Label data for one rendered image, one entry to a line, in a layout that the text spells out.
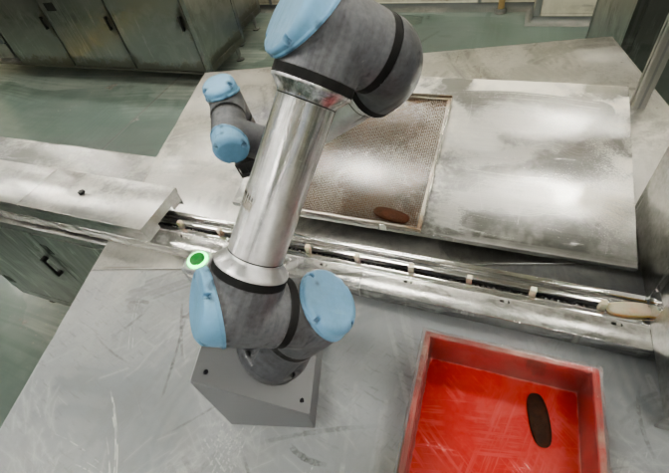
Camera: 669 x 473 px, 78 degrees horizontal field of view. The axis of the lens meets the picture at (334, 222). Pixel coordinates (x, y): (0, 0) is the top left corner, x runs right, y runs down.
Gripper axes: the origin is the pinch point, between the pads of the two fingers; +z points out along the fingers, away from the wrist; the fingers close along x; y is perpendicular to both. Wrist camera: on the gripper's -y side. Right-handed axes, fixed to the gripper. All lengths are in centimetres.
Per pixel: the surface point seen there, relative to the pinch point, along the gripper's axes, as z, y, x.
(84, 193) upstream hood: 1, 62, -18
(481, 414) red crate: 6, -33, 68
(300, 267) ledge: 6.0, -1.4, 25.4
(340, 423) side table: 4, -5, 64
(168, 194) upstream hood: 2.5, 34.3, -8.7
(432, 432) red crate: 5, -22, 69
